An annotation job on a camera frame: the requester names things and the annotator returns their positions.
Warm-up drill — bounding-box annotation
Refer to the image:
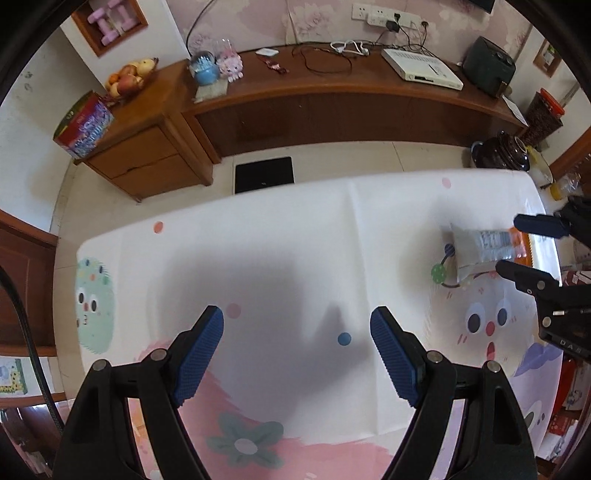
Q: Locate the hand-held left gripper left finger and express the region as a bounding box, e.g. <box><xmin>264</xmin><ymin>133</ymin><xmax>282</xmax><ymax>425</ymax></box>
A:
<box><xmin>54</xmin><ymin>305</ymin><xmax>225</xmax><ymax>480</ymax></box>

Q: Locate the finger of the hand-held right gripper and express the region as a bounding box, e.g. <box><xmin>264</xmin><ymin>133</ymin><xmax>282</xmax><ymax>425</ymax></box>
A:
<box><xmin>513</xmin><ymin>196</ymin><xmax>591</xmax><ymax>246</ymax></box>
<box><xmin>495</xmin><ymin>259</ymin><xmax>562</xmax><ymax>297</ymax></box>

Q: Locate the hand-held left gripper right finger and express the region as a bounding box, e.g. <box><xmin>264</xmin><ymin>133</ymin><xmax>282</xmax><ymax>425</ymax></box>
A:
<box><xmin>369</xmin><ymin>305</ymin><xmax>539</xmax><ymax>480</ymax></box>

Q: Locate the orange white snack packet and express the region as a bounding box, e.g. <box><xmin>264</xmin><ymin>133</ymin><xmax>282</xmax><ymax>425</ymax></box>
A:
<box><xmin>450</xmin><ymin>222</ymin><xmax>530</xmax><ymax>284</ymax></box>

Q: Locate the yellow oil bottle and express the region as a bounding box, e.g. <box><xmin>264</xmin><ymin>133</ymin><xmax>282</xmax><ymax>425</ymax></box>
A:
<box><xmin>549</xmin><ymin>172</ymin><xmax>583</xmax><ymax>202</ymax></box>

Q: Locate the dark brown ceramic pot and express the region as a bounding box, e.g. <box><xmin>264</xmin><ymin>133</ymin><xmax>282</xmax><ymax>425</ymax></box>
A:
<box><xmin>470</xmin><ymin>130</ymin><xmax>532</xmax><ymax>173</ymax></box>

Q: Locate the brown basket with red lid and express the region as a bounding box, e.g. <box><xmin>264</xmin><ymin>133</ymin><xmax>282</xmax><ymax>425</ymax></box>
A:
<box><xmin>521</xmin><ymin>87</ymin><xmax>567</xmax><ymax>149</ymax></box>

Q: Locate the white paper sheet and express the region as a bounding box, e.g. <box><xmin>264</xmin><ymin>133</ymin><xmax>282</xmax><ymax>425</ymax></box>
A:
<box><xmin>501</xmin><ymin>94</ymin><xmax>530</xmax><ymax>128</ymax></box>

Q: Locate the cartoon printed tablecloth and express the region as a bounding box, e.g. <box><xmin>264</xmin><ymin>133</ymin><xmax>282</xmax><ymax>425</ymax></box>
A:
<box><xmin>75</xmin><ymin>168</ymin><xmax>568</xmax><ymax>480</ymax></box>

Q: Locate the dark green air fryer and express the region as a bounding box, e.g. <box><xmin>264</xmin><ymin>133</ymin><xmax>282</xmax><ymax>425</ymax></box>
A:
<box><xmin>461</xmin><ymin>35</ymin><xmax>517</xmax><ymax>100</ymax></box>

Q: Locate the wooden door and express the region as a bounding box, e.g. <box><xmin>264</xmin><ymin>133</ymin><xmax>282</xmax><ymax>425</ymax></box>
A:
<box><xmin>0</xmin><ymin>209</ymin><xmax>60</xmax><ymax>361</ymax></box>

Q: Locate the black flat board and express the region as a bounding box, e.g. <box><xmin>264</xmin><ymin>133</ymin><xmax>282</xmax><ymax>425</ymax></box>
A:
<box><xmin>234</xmin><ymin>155</ymin><xmax>296</xmax><ymax>196</ymax></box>

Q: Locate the white set-top box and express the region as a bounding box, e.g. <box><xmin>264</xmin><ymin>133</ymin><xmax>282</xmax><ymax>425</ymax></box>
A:
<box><xmin>380</xmin><ymin>45</ymin><xmax>464</xmax><ymax>92</ymax></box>

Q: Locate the wooden television cabinet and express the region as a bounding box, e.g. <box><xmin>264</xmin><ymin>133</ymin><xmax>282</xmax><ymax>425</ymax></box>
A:
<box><xmin>73</xmin><ymin>44</ymin><xmax>530</xmax><ymax>204</ymax></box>

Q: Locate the red blue printed tin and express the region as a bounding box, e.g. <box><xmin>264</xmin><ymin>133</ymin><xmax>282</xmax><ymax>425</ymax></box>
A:
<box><xmin>52</xmin><ymin>90</ymin><xmax>116</xmax><ymax>159</ymax></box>

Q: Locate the fruit bowl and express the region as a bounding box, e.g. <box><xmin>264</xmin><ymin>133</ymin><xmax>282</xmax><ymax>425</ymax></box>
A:
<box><xmin>103</xmin><ymin>56</ymin><xmax>159</xmax><ymax>100</ymax></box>

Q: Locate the blue snow globe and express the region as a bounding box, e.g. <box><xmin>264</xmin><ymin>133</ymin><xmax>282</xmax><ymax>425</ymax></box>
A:
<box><xmin>188</xmin><ymin>50</ymin><xmax>221</xmax><ymax>88</ymax></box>

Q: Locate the pink toy figure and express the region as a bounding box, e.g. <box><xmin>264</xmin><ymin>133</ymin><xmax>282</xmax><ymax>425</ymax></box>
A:
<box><xmin>215</xmin><ymin>39</ymin><xmax>245</xmax><ymax>84</ymax></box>

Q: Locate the pink dumbbell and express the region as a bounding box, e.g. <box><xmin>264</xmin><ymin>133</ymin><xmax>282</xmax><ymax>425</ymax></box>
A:
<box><xmin>108</xmin><ymin>0</ymin><xmax>134</xmax><ymax>33</ymax></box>
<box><xmin>87</xmin><ymin>8</ymin><xmax>116</xmax><ymax>46</ymax></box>

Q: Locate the thick black cable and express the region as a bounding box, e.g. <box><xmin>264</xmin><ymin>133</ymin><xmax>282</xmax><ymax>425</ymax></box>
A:
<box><xmin>0</xmin><ymin>265</ymin><xmax>66</xmax><ymax>435</ymax></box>

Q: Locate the white cable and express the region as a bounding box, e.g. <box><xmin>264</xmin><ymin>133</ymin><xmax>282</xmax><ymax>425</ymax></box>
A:
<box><xmin>329</xmin><ymin>40</ymin><xmax>370</xmax><ymax>57</ymax></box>

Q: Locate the white wall power strip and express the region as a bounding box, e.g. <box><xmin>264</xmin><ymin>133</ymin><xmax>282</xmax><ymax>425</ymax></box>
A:
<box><xmin>351</xmin><ymin>3</ymin><xmax>422</xmax><ymax>29</ymax></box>

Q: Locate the thin black cable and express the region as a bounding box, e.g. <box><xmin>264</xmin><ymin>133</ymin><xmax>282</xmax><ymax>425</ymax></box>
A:
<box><xmin>293</xmin><ymin>43</ymin><xmax>352</xmax><ymax>75</ymax></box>

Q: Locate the black television cable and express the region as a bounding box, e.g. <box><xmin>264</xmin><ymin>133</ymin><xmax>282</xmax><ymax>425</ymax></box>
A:
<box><xmin>187</xmin><ymin>0</ymin><xmax>219</xmax><ymax>57</ymax></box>

